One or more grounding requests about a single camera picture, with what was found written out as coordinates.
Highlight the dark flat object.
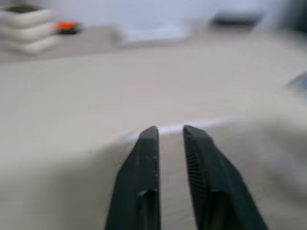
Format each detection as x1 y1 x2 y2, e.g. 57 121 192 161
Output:
210 8 263 26

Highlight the orange and black object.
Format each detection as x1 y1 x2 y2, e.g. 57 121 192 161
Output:
53 21 81 35

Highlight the blue grey object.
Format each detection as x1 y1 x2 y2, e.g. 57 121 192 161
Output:
284 73 307 93

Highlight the white ribbed pot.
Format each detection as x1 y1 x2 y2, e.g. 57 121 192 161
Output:
0 5 58 56

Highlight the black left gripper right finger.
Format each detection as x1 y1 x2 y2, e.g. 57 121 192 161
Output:
182 125 269 230

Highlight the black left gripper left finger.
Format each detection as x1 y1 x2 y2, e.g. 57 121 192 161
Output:
105 126 161 230

